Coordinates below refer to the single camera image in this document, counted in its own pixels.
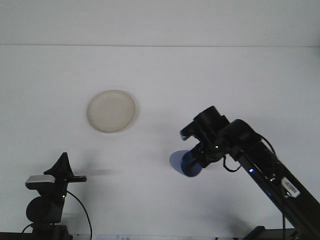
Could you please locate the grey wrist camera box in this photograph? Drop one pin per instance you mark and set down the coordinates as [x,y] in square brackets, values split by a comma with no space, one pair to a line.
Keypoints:
[187,132]
[40,179]

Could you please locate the pale round plate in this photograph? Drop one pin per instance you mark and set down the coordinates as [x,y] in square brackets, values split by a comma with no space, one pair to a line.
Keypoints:
[111,111]

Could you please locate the white printed paper sheet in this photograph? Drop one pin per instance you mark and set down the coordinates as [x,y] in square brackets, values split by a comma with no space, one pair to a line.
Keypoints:
[117,237]

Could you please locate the pale blue cup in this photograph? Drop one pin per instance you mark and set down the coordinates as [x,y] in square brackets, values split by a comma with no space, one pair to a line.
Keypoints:
[176,160]

